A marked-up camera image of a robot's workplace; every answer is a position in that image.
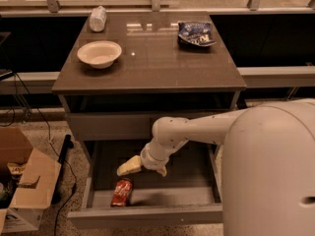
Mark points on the closed grey top drawer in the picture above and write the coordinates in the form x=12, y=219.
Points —
x=135, y=126

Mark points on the snack bag inside box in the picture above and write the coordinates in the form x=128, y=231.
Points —
x=16, y=169

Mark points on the white paper bowl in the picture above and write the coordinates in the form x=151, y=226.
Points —
x=99, y=54

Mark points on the red coke can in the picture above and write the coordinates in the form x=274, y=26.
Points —
x=122, y=193

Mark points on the clear plastic water bottle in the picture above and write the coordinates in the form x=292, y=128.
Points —
x=97, y=19

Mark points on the open grey middle drawer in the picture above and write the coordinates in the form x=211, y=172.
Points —
x=188, y=194

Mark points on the grey drawer cabinet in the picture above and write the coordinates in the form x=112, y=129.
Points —
x=154, y=73

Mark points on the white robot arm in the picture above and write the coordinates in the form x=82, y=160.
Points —
x=268, y=164

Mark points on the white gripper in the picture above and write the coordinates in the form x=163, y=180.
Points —
x=150, y=158

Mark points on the black bar on floor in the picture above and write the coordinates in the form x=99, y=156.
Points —
x=67, y=144

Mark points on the brown cardboard box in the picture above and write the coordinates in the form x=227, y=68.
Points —
x=24, y=198

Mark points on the blue chip bag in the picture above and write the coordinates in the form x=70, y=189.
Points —
x=195, y=33

